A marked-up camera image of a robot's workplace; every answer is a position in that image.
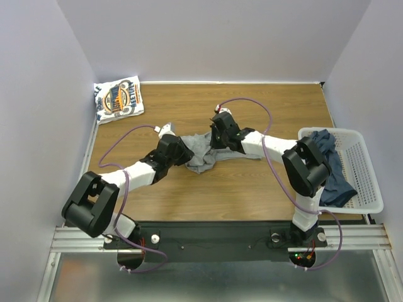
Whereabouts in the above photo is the grey tank top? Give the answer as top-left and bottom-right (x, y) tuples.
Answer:
(181, 132), (262, 174)

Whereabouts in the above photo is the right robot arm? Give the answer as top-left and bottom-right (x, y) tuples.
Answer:
(210, 111), (331, 245)

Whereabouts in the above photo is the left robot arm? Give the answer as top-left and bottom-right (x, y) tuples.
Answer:
(62, 134), (194, 238)

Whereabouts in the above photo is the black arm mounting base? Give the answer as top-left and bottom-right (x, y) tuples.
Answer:
(104, 221), (327, 270)

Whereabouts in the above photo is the folded white printed tank top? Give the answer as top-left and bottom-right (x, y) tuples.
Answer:
(93, 75), (145, 125)

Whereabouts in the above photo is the navy blue tank top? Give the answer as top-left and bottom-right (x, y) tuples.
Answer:
(309, 129), (358, 208)

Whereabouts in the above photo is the white plastic laundry basket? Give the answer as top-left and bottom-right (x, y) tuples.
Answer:
(317, 128), (383, 215)

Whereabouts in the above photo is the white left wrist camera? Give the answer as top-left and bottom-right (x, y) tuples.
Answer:
(154, 122), (176, 138)

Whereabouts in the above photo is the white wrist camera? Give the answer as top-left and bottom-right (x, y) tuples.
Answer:
(154, 122), (176, 138)
(214, 104), (232, 115)

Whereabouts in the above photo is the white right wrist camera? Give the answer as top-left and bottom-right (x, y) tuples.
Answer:
(214, 104), (232, 115)

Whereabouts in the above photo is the aluminium frame rail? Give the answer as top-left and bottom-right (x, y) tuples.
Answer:
(38, 221), (402, 301)

